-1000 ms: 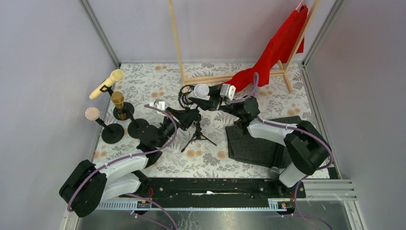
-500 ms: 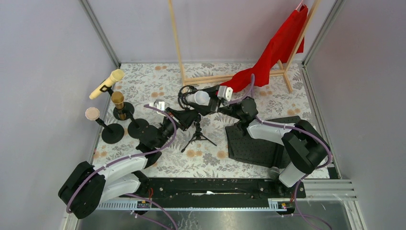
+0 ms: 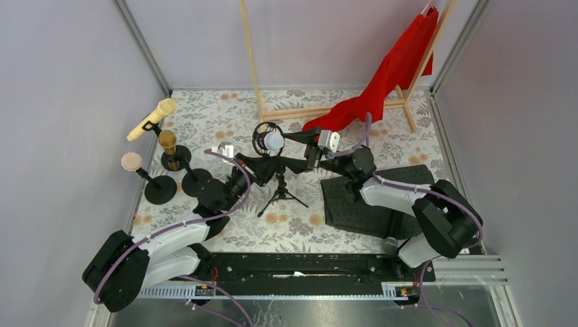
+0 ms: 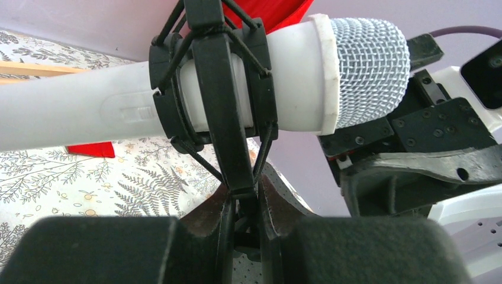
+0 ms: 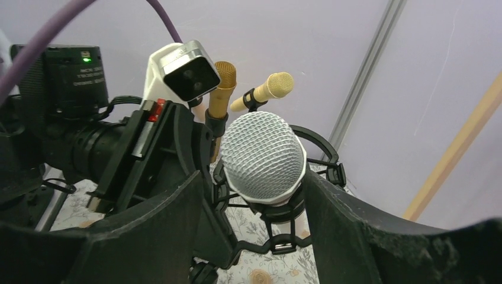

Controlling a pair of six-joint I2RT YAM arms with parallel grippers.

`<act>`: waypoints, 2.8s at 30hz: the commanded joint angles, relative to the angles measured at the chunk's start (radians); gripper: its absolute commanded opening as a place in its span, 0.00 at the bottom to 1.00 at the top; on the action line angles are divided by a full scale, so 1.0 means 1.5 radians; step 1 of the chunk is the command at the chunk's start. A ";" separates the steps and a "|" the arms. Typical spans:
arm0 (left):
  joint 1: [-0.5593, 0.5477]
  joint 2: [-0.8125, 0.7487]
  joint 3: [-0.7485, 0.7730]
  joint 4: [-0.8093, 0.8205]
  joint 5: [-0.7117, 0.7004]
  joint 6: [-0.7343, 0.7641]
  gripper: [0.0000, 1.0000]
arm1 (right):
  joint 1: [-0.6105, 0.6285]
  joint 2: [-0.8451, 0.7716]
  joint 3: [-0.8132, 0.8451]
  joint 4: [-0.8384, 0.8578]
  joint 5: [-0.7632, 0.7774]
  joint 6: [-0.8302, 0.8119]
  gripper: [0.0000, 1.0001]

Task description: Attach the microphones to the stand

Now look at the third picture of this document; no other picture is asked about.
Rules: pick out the cream yellow microphone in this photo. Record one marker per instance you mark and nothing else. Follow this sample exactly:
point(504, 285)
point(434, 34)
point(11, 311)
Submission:
point(164, 108)

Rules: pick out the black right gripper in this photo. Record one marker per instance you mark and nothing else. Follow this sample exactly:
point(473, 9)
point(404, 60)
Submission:
point(313, 147)

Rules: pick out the grey slotted cable duct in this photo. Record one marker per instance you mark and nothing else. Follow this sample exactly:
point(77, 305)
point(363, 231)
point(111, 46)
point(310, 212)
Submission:
point(288, 290)

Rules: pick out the black round-base mic stand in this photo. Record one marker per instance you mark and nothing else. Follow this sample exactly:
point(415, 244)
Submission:
point(158, 190)

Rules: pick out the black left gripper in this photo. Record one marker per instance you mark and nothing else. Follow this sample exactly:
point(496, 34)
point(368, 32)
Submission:
point(243, 164)

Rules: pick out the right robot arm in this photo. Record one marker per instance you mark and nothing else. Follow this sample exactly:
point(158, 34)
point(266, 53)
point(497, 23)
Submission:
point(447, 221)

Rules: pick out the wooden rack frame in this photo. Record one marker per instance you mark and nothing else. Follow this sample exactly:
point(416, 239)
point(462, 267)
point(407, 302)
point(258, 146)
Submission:
point(402, 101)

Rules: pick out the pink microphone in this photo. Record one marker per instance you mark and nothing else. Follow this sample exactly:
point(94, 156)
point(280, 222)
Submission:
point(131, 162)

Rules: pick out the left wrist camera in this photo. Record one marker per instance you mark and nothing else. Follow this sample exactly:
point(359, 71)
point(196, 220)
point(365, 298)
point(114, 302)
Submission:
point(225, 149)

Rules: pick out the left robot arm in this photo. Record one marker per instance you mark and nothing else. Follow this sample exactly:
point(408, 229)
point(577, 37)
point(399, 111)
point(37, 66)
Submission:
point(126, 264)

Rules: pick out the dark perforated foam mat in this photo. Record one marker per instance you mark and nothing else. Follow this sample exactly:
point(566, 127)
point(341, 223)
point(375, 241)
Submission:
point(344, 212)

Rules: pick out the white microphone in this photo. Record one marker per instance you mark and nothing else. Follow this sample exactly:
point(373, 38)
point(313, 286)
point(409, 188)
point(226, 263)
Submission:
point(273, 141)

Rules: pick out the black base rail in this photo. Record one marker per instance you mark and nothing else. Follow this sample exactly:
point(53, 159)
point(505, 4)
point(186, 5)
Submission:
point(242, 268)

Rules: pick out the gold microphone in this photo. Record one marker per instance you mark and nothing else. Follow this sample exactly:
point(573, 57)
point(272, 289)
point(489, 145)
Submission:
point(168, 141)

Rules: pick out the red cloth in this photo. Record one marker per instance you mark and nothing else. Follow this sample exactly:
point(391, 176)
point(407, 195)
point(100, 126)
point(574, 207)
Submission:
point(396, 69)

